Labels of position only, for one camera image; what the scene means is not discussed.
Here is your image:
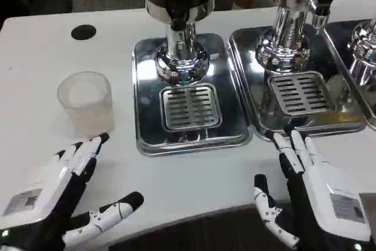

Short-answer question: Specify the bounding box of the clear tank drink dispenser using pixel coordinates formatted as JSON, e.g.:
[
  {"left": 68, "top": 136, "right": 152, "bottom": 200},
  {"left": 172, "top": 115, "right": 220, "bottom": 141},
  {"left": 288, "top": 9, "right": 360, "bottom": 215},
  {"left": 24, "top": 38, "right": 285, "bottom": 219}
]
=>
[{"left": 255, "top": 0, "right": 343, "bottom": 73}]

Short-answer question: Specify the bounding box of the black round cable grommet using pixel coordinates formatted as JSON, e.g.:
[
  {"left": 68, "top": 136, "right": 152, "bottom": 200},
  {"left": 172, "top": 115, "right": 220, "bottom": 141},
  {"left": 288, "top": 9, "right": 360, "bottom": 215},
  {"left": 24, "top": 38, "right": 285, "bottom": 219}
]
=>
[{"left": 70, "top": 24, "right": 98, "bottom": 41}]

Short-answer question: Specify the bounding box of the clear ribbed glass cup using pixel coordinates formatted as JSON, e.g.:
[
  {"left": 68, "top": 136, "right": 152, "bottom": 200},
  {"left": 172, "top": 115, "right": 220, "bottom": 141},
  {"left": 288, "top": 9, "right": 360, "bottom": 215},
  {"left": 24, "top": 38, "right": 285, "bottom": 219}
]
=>
[{"left": 57, "top": 71, "right": 116, "bottom": 139}]

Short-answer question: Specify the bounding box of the slotted steel drain grid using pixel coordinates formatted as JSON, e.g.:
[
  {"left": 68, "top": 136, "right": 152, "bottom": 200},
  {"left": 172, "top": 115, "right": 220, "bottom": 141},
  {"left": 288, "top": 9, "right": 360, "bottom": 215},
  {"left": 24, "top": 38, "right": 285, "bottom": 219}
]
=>
[
  {"left": 268, "top": 71, "right": 335, "bottom": 118},
  {"left": 159, "top": 83, "right": 223, "bottom": 130}
]

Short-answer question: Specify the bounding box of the black tank drink dispenser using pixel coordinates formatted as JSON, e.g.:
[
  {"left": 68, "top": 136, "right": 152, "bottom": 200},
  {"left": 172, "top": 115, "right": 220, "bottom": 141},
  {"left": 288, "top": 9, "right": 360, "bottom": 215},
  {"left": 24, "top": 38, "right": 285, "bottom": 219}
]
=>
[{"left": 143, "top": 0, "right": 216, "bottom": 86}]

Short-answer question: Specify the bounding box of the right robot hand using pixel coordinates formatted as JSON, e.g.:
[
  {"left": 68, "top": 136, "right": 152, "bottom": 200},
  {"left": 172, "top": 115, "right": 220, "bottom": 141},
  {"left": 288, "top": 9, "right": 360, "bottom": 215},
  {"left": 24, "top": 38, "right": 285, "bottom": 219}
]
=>
[{"left": 253, "top": 129, "right": 372, "bottom": 251}]

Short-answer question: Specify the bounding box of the chrome dispenser base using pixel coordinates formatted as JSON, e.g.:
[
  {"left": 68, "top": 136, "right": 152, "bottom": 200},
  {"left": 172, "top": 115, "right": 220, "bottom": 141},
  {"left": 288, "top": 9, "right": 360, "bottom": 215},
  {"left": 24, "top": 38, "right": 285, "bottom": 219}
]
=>
[{"left": 347, "top": 18, "right": 376, "bottom": 86}]

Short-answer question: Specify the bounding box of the steel drip tray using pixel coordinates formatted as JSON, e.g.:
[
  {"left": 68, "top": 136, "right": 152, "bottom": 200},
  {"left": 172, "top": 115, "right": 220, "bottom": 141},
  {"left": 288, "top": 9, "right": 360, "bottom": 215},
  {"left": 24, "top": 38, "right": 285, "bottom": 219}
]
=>
[
  {"left": 228, "top": 24, "right": 367, "bottom": 142},
  {"left": 132, "top": 32, "right": 254, "bottom": 157},
  {"left": 324, "top": 19, "right": 376, "bottom": 132}
]

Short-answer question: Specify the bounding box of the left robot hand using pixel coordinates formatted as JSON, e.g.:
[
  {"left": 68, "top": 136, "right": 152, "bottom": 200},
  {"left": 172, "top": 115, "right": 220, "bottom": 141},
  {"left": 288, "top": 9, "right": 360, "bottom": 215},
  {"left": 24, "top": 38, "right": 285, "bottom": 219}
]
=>
[{"left": 0, "top": 132, "right": 145, "bottom": 251}]

